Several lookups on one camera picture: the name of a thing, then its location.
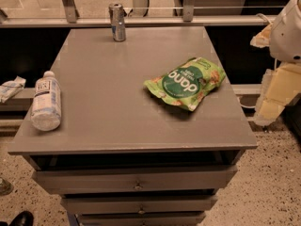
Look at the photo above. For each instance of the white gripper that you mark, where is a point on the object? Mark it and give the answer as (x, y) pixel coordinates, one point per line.
(288, 37)

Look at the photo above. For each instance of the green rice chip bag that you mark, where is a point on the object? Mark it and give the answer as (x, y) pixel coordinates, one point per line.
(188, 84)

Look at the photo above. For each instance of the silver redbull can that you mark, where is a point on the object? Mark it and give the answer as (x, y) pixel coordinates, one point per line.
(116, 13)

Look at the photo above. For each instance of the top grey drawer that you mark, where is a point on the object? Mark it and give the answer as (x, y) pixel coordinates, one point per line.
(134, 180)

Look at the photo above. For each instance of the grey drawer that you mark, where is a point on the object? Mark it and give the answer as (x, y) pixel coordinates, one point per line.
(139, 205)
(134, 180)
(148, 219)

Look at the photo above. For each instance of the middle grey drawer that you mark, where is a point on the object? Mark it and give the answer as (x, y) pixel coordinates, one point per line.
(139, 205)

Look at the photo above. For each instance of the grey drawer cabinet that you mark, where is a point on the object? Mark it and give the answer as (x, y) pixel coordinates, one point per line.
(110, 121)

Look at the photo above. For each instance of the bottom grey drawer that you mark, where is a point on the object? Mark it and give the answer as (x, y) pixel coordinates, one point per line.
(148, 219)

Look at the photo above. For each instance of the clear plastic water bottle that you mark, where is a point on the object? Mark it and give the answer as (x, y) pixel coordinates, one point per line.
(46, 107)

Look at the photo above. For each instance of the white wrapped packet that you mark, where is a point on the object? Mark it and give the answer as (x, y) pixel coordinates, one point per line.
(11, 88)

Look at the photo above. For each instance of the black shoe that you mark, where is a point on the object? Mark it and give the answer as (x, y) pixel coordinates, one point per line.
(25, 218)

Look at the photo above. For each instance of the round metal floor object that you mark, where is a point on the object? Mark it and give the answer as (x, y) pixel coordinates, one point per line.
(5, 187)

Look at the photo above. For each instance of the metal window rail frame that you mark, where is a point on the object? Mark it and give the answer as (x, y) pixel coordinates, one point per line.
(53, 13)

